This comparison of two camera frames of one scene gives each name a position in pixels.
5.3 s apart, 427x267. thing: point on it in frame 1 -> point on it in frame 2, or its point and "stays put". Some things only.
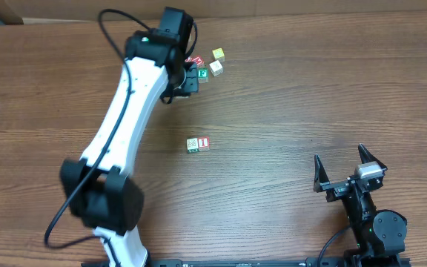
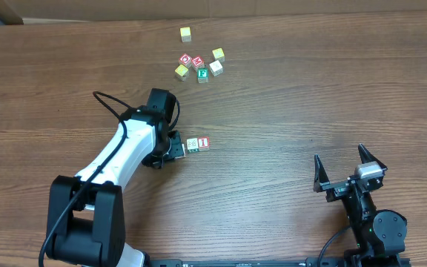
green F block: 202,76 stays put
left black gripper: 192,82 -> 176,149
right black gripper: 345,184 stays put
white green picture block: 193,145 stays put
